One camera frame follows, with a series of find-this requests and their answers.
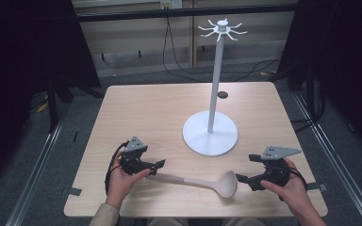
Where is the person's left hand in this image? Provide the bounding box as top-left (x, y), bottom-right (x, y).
top-left (106, 150), bottom-right (152, 211)

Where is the white wall socket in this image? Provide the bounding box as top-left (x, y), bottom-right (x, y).
top-left (159, 0), bottom-right (184, 10)

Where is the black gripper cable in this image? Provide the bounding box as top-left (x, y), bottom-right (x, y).
top-left (288, 167), bottom-right (308, 190)
top-left (104, 140), bottom-right (130, 196)

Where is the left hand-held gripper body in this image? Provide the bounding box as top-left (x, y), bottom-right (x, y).
top-left (119, 136), bottom-right (149, 176)

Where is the wooden ladle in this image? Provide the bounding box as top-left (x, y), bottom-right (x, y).
top-left (146, 169), bottom-right (239, 200)

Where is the black horizontal bar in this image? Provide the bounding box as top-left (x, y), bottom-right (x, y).
top-left (74, 3), bottom-right (299, 24)

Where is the dark curtain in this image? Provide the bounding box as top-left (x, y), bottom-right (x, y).
top-left (277, 0), bottom-right (362, 161)
top-left (0, 0), bottom-right (102, 192)

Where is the white hook stand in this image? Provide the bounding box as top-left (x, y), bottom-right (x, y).
top-left (182, 18), bottom-right (249, 157)

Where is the grey tape strip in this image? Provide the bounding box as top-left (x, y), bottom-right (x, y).
top-left (61, 186), bottom-right (83, 198)
top-left (305, 182), bottom-right (329, 193)

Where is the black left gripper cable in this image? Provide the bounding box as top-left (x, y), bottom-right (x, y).
top-left (104, 140), bottom-right (130, 196)

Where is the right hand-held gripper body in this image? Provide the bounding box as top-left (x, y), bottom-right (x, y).
top-left (257, 145), bottom-right (303, 189)

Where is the person's right hand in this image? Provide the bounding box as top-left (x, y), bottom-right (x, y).
top-left (259, 157), bottom-right (313, 218)

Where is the black metal stand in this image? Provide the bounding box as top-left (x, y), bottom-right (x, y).
top-left (45, 74), bottom-right (106, 135)

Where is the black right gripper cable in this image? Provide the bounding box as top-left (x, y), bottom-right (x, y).
top-left (288, 167), bottom-right (308, 190)

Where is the metal floor rail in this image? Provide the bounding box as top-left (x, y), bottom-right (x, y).
top-left (4, 121), bottom-right (65, 226)
top-left (290, 90), bottom-right (362, 226)

